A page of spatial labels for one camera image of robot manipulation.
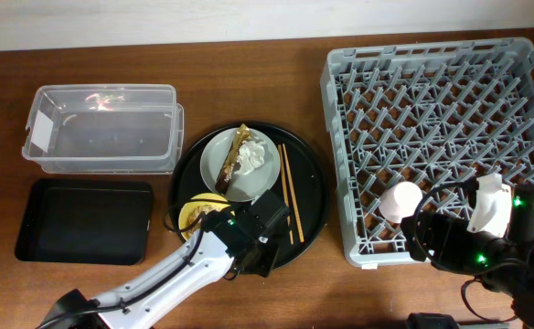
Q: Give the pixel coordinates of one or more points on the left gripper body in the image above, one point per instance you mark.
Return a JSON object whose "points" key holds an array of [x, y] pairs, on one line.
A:
{"points": [[263, 264]]}

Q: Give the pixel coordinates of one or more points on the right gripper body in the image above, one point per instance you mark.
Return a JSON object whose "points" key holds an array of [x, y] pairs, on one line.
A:
{"points": [[482, 231]]}

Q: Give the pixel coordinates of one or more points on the wooden chopstick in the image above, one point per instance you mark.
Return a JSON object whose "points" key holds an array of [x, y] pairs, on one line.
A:
{"points": [[290, 181], [285, 194]]}

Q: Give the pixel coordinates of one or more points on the grey plate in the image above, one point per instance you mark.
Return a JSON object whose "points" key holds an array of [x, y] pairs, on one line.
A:
{"points": [[242, 187]]}

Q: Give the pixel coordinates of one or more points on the food scraps pile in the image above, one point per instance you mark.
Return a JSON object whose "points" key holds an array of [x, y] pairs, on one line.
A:
{"points": [[194, 218]]}

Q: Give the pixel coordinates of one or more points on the yellow bowl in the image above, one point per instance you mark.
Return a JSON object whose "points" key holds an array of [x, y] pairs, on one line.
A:
{"points": [[201, 199]]}

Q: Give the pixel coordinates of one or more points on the white tissue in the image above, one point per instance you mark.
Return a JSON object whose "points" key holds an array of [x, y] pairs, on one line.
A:
{"points": [[250, 157]]}

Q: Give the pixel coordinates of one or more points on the pink cup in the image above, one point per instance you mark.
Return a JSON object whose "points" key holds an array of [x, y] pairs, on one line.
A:
{"points": [[400, 201]]}

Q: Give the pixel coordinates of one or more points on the gold brown snack wrapper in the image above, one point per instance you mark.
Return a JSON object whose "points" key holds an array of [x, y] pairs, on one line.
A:
{"points": [[242, 134]]}

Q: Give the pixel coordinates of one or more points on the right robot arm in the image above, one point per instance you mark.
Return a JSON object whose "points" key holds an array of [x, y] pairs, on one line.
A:
{"points": [[495, 247]]}

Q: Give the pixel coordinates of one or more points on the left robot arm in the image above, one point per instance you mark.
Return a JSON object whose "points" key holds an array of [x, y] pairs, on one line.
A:
{"points": [[143, 301]]}

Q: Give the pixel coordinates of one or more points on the round black serving tray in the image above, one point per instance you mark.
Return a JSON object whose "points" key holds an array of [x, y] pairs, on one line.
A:
{"points": [[310, 183]]}

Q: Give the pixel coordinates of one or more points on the black rectangular tray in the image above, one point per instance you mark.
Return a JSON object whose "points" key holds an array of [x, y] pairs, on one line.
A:
{"points": [[85, 221]]}

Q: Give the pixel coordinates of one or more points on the clear plastic bin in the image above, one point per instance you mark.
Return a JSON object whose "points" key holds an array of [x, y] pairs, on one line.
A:
{"points": [[110, 129]]}

